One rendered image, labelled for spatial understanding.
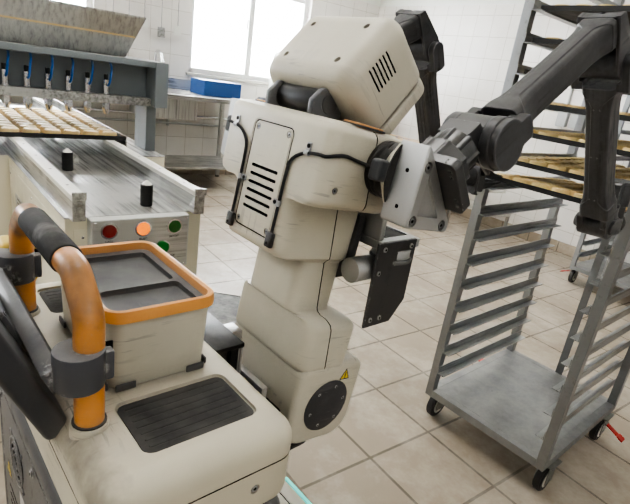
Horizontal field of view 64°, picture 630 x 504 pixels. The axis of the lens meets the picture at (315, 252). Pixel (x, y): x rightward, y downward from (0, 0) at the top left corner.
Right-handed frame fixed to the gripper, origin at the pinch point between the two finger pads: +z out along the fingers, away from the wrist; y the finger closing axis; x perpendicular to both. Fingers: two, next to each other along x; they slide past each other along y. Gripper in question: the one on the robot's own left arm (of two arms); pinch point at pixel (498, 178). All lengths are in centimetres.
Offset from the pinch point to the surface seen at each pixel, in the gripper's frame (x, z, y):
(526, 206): 23.5, 28.9, -13.8
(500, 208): 13.9, 12.2, -12.9
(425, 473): -19, -12, -99
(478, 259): 10.9, 6.8, -31.3
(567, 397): -31, 22, -59
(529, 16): 8.0, 1.9, 47.3
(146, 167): 14, -107, -8
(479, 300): 15, 14, -50
